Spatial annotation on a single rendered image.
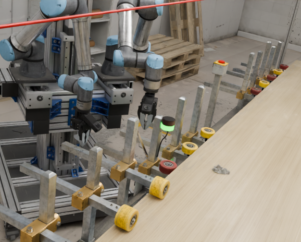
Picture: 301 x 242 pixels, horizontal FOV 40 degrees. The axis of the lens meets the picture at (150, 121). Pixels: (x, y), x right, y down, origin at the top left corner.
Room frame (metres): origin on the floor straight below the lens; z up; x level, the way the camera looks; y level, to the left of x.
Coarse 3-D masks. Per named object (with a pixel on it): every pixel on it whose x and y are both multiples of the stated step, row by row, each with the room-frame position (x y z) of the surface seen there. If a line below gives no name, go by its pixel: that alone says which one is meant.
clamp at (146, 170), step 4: (148, 160) 1.74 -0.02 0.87; (156, 160) 1.75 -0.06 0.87; (140, 164) 1.69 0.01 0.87; (148, 164) 1.70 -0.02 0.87; (152, 164) 1.71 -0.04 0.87; (156, 164) 1.74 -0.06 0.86; (140, 168) 1.68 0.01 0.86; (144, 168) 1.67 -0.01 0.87; (148, 168) 1.67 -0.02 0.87; (140, 172) 1.68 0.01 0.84; (144, 172) 1.67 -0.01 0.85; (148, 172) 1.67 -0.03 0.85
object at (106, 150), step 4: (96, 144) 1.84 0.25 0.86; (100, 144) 1.85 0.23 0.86; (104, 148) 1.81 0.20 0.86; (108, 148) 1.82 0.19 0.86; (112, 148) 1.82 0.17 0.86; (104, 152) 1.81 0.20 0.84; (108, 152) 1.80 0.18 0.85; (112, 152) 1.79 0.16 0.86; (116, 152) 1.79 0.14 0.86; (120, 152) 1.80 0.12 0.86; (112, 156) 1.79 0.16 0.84; (116, 156) 1.78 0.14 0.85; (120, 156) 1.77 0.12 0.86; (120, 160) 1.77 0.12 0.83; (136, 160) 1.74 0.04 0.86; (140, 160) 1.75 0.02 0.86; (152, 168) 1.69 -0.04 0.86; (156, 168) 1.70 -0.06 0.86; (152, 172) 1.69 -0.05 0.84; (156, 172) 1.68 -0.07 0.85; (160, 172) 1.67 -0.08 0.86; (160, 176) 1.67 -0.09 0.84; (164, 176) 1.66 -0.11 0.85
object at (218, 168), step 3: (219, 165) 1.71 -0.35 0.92; (213, 168) 1.69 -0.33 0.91; (216, 168) 1.71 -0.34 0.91; (219, 168) 1.70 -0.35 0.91; (222, 168) 1.69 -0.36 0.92; (225, 168) 1.71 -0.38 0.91; (216, 171) 1.67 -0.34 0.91; (219, 171) 1.68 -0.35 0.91; (222, 171) 1.68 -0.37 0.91; (225, 171) 1.68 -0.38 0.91; (228, 171) 1.68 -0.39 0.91; (225, 174) 1.67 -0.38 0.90; (228, 174) 1.67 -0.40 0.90
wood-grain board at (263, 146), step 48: (288, 96) 3.00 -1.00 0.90; (240, 144) 2.02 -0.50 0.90; (288, 144) 2.12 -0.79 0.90; (192, 192) 1.48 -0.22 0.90; (240, 192) 1.54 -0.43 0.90; (288, 192) 1.60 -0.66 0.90; (96, 240) 1.10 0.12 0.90; (144, 240) 1.13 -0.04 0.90; (192, 240) 1.17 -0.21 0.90; (240, 240) 1.21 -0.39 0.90; (288, 240) 1.26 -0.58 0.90
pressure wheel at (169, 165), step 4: (164, 160) 1.70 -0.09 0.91; (168, 160) 1.71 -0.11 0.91; (160, 164) 1.66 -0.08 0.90; (164, 164) 1.67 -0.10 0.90; (168, 164) 1.67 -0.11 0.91; (172, 164) 1.68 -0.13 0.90; (160, 168) 1.66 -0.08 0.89; (164, 168) 1.64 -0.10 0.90; (168, 168) 1.64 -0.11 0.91; (172, 168) 1.64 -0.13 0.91; (164, 172) 1.64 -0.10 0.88; (168, 172) 1.64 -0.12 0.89
